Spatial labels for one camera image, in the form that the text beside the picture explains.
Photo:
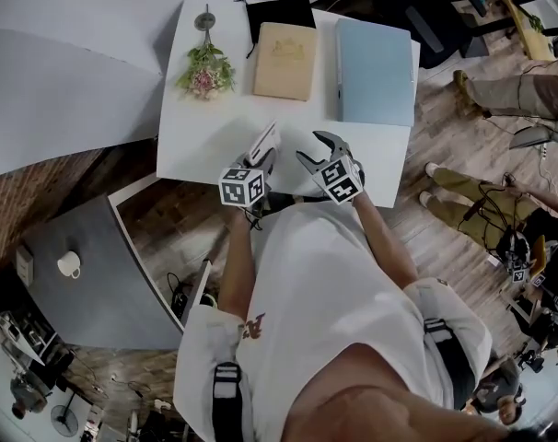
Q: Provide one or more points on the wooden desk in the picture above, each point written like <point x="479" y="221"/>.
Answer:
<point x="530" y="35"/>

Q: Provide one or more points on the white table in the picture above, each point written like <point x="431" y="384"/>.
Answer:
<point x="205" y="145"/>

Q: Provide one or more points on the person's white t-shirt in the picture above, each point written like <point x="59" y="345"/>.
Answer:
<point x="316" y="293"/>

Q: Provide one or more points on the beige notebook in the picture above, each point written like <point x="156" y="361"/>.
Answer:
<point x="284" y="62"/>

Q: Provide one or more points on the black floor fan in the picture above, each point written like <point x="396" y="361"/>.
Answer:
<point x="63" y="416"/>

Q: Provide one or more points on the person's left forearm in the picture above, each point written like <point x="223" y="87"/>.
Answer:
<point x="235" y="265"/>

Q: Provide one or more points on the grey desk lamp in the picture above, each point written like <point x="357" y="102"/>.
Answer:
<point x="530" y="137"/>

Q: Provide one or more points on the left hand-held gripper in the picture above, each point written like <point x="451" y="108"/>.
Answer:
<point x="242" y="187"/>

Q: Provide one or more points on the person's right forearm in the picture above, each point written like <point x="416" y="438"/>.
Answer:
<point x="380" y="242"/>

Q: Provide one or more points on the white mug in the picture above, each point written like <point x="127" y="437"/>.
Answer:
<point x="68" y="263"/>

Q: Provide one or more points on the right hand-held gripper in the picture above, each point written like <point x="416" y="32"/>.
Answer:
<point x="339" y="180"/>

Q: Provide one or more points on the white wall socket box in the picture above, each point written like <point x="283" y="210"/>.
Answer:
<point x="25" y="266"/>

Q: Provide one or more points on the black office chair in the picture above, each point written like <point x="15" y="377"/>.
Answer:
<point x="426" y="21"/>

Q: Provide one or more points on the light blue folder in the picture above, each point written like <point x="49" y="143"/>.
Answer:
<point x="375" y="72"/>

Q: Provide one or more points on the grey desk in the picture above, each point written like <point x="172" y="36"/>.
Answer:
<point x="99" y="302"/>

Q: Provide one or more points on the grey round holder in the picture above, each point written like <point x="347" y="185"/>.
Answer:
<point x="205" y="20"/>

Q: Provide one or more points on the dried flower bouquet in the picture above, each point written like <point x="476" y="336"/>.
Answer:
<point x="207" y="74"/>

